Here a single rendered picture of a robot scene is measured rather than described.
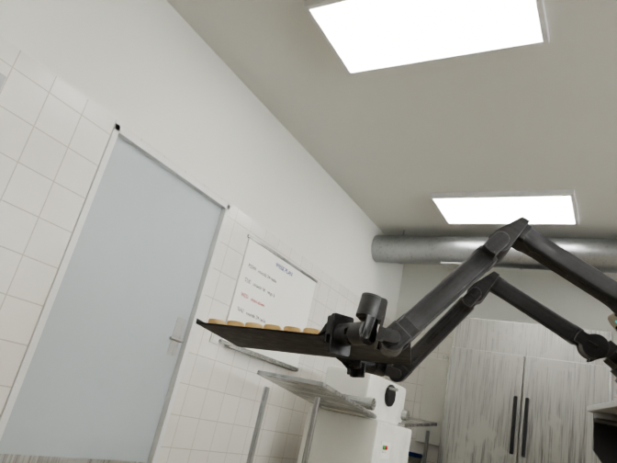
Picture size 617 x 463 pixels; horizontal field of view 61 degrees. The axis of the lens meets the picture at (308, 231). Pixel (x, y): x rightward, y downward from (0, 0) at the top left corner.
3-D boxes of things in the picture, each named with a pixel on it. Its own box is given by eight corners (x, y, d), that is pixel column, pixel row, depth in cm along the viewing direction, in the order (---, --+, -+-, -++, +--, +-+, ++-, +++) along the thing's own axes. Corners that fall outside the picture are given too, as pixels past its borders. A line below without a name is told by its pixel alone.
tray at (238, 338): (410, 366, 172) (410, 361, 172) (410, 345, 135) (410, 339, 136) (238, 346, 185) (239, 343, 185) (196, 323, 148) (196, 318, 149)
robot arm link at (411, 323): (516, 241, 131) (504, 258, 141) (498, 226, 133) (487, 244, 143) (393, 353, 119) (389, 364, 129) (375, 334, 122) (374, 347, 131)
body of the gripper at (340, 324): (324, 352, 132) (342, 352, 126) (330, 312, 136) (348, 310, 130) (344, 356, 135) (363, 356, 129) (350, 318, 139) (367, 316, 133)
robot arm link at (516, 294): (486, 262, 177) (486, 267, 186) (463, 295, 176) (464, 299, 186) (615, 344, 159) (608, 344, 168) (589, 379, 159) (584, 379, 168)
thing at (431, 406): (453, 449, 570) (464, 358, 603) (452, 449, 565) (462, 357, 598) (416, 441, 592) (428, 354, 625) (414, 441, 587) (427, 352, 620)
